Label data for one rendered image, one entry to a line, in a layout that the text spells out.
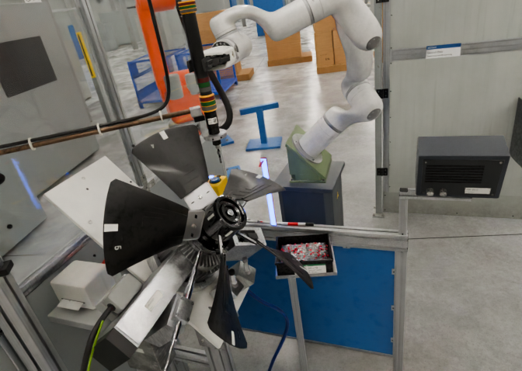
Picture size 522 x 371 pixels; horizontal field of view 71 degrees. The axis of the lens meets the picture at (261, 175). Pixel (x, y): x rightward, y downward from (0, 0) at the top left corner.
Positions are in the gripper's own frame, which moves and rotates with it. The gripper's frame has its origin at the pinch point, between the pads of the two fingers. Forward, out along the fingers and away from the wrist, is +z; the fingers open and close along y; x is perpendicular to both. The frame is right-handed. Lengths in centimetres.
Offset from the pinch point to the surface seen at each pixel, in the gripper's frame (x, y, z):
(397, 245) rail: -82, -51, -34
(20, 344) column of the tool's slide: -71, 57, 45
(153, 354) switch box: -90, 26, 27
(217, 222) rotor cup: -40.6, -3.8, 15.3
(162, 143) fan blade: -23.1, 19.2, -0.4
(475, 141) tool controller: -38, -75, -36
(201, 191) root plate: -36.5, 5.4, 5.6
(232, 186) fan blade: -44.6, 4.0, -12.1
